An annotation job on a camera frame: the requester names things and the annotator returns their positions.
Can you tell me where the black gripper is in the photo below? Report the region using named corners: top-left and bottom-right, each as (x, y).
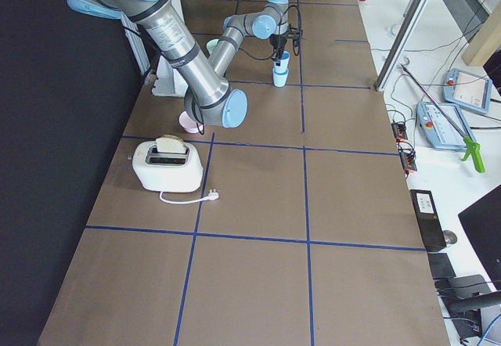
top-left (269, 34), bottom-right (287, 67)

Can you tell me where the light blue cup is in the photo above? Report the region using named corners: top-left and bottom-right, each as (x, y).
top-left (272, 68), bottom-right (289, 88)
top-left (273, 51), bottom-right (290, 74)

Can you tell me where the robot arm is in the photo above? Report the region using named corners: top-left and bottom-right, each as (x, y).
top-left (67, 0), bottom-right (289, 128)

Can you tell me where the green bowl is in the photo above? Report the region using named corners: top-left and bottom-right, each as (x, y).
top-left (206, 38), bottom-right (218, 55)

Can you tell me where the pink bowl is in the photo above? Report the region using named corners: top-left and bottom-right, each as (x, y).
top-left (178, 111), bottom-right (204, 135)

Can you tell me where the bread slice in toaster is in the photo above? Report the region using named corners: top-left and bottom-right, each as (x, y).
top-left (155, 135), bottom-right (186, 154)

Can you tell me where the cream toaster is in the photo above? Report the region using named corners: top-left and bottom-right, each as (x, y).
top-left (132, 141), bottom-right (204, 193)

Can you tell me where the orange black connector block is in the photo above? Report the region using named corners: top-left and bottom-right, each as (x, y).
top-left (391, 121), bottom-right (417, 175)

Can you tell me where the teach pendant near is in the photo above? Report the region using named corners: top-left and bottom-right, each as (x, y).
top-left (416, 102), bottom-right (476, 151)

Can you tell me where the teach pendant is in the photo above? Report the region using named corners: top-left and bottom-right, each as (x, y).
top-left (442, 68), bottom-right (492, 114)
top-left (416, 102), bottom-right (476, 151)

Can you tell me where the teach pendant far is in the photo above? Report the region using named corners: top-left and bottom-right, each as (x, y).
top-left (442, 68), bottom-right (492, 114)

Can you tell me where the black box with label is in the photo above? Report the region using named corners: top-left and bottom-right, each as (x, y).
top-left (409, 189), bottom-right (446, 252)

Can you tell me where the black monitor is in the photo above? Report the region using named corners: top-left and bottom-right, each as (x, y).
top-left (459, 189), bottom-right (500, 289)

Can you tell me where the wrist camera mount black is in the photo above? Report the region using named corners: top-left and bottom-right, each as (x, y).
top-left (287, 24), bottom-right (303, 48)

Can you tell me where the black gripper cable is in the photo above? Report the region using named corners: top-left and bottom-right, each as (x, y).
top-left (236, 4), bottom-right (305, 61)

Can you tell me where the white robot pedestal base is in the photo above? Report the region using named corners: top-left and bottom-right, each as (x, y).
top-left (121, 0), bottom-right (189, 99)

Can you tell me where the aluminium frame post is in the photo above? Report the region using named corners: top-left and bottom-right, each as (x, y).
top-left (374, 0), bottom-right (429, 92)

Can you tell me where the green handled reacher grabber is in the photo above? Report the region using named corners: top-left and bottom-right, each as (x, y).
top-left (401, 64), bottom-right (485, 173)

